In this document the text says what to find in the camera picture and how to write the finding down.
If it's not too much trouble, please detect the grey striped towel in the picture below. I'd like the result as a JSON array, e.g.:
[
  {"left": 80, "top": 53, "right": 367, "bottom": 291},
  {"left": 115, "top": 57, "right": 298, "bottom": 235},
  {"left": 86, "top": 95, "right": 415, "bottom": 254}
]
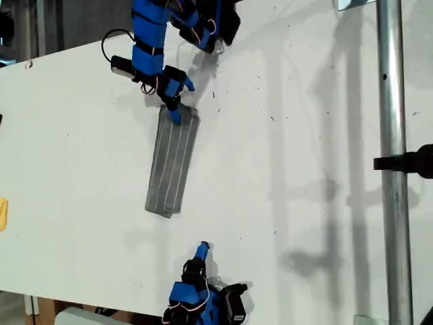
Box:
[{"left": 144, "top": 103, "right": 203, "bottom": 220}]

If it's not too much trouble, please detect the white box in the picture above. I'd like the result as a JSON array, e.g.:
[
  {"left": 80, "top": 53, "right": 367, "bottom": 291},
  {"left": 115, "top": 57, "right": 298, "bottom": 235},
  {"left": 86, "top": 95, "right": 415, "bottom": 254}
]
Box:
[{"left": 53, "top": 305, "right": 136, "bottom": 325}]

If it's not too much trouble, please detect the wooden table leg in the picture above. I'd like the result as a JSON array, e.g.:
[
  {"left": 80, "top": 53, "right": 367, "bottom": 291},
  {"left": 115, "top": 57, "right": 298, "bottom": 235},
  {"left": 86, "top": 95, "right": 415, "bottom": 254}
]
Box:
[{"left": 23, "top": 293, "right": 57, "bottom": 318}]

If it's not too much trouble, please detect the yellow object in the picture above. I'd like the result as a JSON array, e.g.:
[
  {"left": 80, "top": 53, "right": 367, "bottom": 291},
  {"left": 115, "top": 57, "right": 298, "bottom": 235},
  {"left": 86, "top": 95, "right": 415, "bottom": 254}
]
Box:
[{"left": 0, "top": 196, "right": 9, "bottom": 233}]

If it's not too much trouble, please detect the black camera mount stalk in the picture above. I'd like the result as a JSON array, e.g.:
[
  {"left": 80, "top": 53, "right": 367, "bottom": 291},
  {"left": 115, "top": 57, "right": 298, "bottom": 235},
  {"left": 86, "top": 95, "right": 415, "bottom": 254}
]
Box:
[{"left": 131, "top": 67, "right": 150, "bottom": 85}]

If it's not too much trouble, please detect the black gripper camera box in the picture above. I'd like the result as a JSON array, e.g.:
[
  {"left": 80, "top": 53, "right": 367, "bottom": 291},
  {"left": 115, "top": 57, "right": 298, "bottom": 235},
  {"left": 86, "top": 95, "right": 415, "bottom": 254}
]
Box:
[
  {"left": 110, "top": 55, "right": 137, "bottom": 81},
  {"left": 221, "top": 283, "right": 249, "bottom": 325}
]

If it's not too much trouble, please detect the black camera cable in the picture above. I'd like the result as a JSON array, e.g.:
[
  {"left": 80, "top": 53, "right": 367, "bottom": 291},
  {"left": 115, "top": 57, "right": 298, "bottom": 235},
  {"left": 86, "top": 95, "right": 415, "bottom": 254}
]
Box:
[{"left": 101, "top": 28, "right": 137, "bottom": 64}]

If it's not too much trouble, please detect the metal table bracket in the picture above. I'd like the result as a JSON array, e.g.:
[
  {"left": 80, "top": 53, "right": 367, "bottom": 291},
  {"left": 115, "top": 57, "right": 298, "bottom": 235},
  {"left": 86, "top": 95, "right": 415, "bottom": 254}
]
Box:
[{"left": 332, "top": 0, "right": 371, "bottom": 12}]

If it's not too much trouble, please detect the steel post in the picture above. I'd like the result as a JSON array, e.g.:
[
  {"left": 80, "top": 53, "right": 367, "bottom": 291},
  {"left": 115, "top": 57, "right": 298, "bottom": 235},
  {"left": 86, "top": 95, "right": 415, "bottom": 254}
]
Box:
[{"left": 375, "top": 0, "right": 415, "bottom": 325}]

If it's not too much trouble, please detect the black post clamp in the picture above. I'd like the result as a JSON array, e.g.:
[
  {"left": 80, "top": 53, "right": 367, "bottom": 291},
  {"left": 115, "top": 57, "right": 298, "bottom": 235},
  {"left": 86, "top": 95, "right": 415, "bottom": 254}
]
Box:
[{"left": 373, "top": 144, "right": 433, "bottom": 181}]

